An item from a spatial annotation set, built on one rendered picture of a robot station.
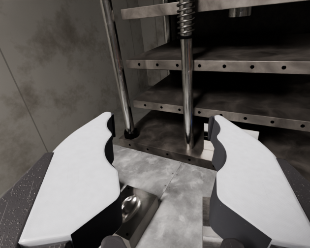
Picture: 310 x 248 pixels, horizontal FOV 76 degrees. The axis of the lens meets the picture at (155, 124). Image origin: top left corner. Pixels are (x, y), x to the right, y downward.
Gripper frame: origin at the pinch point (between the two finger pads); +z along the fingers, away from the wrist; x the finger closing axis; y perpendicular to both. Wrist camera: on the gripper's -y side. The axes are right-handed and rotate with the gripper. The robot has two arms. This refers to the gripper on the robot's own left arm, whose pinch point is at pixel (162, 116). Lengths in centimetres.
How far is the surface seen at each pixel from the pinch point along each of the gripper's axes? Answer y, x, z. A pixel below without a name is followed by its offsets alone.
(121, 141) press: 72, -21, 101
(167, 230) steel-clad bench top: 65, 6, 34
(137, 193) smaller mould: 60, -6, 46
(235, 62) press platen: 12, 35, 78
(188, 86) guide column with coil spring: 26, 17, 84
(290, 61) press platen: 10, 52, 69
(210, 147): 61, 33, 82
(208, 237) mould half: 56, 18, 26
